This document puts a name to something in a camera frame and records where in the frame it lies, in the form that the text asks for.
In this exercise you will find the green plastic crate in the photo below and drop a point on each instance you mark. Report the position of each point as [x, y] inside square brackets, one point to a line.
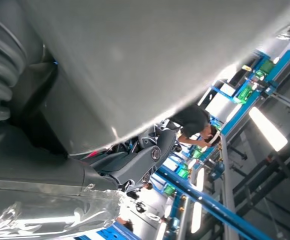
[183, 173]
[266, 67]
[245, 93]

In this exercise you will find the long ceiling light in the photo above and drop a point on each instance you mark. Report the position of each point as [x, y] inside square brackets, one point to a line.
[197, 205]
[267, 129]

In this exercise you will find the blue steel shelf rack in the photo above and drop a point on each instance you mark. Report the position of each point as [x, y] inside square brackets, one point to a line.
[210, 205]

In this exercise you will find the person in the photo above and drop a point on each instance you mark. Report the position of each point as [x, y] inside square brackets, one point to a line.
[192, 121]
[126, 225]

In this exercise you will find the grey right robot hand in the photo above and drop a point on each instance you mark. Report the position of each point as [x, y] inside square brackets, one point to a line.
[47, 185]

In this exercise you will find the blue framed workstation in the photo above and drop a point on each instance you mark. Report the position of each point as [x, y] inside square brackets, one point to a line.
[242, 111]

